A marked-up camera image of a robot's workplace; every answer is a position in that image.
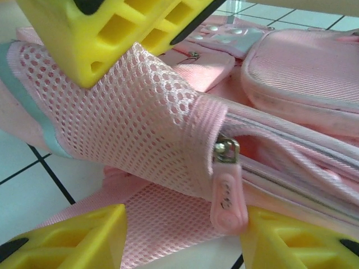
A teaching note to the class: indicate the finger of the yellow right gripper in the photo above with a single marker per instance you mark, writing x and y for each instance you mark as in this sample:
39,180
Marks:
84,42

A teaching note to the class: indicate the pink backpack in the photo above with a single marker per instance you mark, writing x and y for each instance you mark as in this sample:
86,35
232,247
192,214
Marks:
140,112

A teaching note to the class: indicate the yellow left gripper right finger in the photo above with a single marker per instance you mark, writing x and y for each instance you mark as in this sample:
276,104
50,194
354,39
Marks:
294,246

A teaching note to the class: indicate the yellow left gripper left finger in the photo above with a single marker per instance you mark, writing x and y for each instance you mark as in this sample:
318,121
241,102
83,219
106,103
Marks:
70,246

